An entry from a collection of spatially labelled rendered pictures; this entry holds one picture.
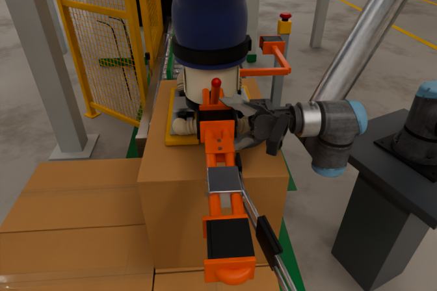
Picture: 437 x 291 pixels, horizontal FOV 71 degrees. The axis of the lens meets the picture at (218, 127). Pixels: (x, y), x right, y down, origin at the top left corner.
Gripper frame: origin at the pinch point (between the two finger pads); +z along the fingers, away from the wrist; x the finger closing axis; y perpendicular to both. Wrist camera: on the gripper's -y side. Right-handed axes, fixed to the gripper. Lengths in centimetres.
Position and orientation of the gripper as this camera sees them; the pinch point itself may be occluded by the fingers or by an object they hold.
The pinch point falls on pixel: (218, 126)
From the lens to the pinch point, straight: 74.9
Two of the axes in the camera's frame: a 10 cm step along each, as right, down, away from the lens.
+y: -0.7, -5.6, 8.2
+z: -10.0, 0.4, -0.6
